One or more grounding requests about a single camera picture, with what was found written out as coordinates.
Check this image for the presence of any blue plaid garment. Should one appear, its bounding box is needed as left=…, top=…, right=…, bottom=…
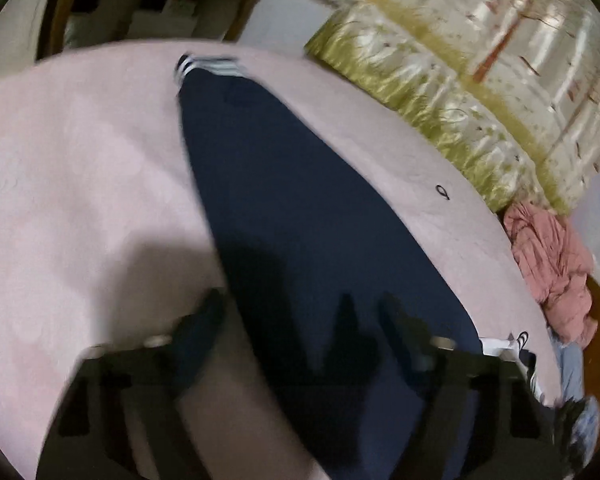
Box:
left=550, top=330, right=600, bottom=453

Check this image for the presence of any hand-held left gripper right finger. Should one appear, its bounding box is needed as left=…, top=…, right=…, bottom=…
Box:
left=377, top=292, right=566, bottom=480

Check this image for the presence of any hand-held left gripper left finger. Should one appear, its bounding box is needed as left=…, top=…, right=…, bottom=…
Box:
left=35, top=287, right=228, bottom=480

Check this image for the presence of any white and navy varsity jacket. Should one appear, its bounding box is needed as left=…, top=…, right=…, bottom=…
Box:
left=172, top=54, right=546, bottom=480

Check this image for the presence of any tree print curtain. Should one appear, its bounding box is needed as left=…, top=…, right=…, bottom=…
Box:
left=300, top=0, right=600, bottom=213

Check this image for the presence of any pink quilt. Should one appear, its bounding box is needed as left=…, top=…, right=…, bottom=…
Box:
left=502, top=201, right=599, bottom=348

